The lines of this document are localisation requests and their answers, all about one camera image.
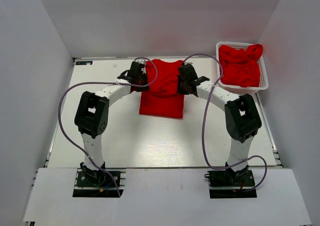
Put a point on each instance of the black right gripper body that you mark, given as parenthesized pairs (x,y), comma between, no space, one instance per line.
(183,85)

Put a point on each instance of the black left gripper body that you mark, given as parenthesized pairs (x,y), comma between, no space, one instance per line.
(142,81)

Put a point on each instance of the red t-shirt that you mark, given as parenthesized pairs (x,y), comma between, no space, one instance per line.
(162,99)

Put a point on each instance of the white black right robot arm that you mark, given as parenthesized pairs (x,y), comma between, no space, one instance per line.
(242,121)

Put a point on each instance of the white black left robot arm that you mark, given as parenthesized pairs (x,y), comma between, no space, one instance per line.
(93,111)

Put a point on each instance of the red t-shirts in basket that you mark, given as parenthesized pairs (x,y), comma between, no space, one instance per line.
(240,66)

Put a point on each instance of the blue label sticker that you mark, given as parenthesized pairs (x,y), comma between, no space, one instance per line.
(83,63)

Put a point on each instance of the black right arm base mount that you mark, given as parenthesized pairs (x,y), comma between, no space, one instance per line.
(222,186)

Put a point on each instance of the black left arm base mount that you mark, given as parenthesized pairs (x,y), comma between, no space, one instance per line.
(86,186)

